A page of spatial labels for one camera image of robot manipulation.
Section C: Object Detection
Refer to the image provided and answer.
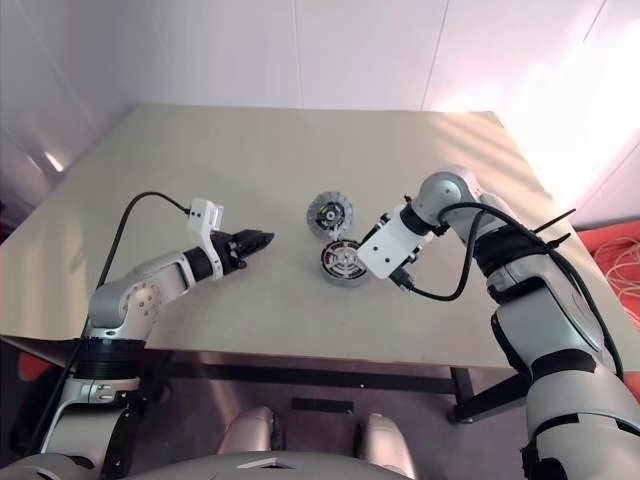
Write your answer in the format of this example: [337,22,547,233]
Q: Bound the orange fabric bag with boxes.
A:
[574,225,640,301]

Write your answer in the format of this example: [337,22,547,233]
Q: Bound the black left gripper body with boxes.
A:
[212,230,247,275]

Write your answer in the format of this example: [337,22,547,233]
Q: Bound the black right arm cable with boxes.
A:
[392,201,626,381]

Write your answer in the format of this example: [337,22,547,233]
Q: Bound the round silver motor housing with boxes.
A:
[318,238,374,290]

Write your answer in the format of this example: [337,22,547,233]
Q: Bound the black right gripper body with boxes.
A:
[369,213,396,239]

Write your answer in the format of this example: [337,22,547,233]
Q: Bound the grey robot chest panel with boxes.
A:
[164,451,401,480]

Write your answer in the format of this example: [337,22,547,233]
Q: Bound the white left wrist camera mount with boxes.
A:
[187,198,227,279]

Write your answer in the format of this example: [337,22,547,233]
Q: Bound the round spoked motor lid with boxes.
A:
[306,188,356,236]

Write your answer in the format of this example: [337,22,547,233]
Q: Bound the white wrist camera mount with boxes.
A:
[187,198,227,279]
[357,204,424,281]

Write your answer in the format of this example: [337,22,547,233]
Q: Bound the rounded grey metallic shape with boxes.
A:
[357,412,416,480]
[222,405,286,459]

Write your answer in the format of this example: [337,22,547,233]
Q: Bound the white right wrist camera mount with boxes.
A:
[357,204,424,281]

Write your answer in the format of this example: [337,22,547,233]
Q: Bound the white coiled cable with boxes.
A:
[597,234,640,301]

